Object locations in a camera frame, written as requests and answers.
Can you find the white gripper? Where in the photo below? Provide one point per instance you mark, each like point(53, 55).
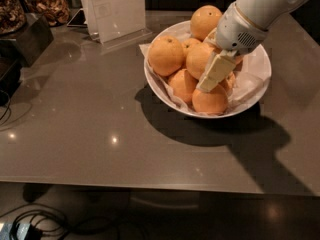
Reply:
point(237, 29)

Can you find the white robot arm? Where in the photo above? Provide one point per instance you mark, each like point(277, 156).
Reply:
point(264, 13)

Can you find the centre orange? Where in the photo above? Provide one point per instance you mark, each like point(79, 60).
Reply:
point(198, 57)

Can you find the small middle back orange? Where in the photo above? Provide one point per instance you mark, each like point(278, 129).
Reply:
point(188, 44)

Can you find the small orange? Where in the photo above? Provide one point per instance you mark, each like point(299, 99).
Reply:
point(228, 83)
point(188, 44)

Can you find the small right lower orange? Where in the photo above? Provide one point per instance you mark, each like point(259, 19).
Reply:
point(228, 83)

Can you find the top orange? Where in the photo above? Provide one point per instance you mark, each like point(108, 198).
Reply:
point(204, 20)

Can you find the white paper bowl liner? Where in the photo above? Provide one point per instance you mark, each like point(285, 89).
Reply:
point(248, 84)

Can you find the lower left orange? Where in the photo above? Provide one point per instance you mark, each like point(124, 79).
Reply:
point(183, 85)

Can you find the front orange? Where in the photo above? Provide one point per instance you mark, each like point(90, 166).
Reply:
point(213, 102)

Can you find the white ceramic bowl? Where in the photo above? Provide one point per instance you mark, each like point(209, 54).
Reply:
point(258, 67)

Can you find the clear acrylic sign holder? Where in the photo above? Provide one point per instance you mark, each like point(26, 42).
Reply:
point(115, 20)

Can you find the smartphone on counter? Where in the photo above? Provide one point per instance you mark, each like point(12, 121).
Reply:
point(78, 20)

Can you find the glass jar of dried fruit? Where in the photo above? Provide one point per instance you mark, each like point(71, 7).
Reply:
point(55, 11)

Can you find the dark box on counter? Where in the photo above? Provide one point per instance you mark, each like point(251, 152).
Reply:
point(29, 42)

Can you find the left glass jar of snacks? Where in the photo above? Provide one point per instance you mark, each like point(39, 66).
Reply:
point(12, 16)

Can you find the power adapter on floor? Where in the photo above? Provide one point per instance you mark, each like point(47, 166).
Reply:
point(20, 231)

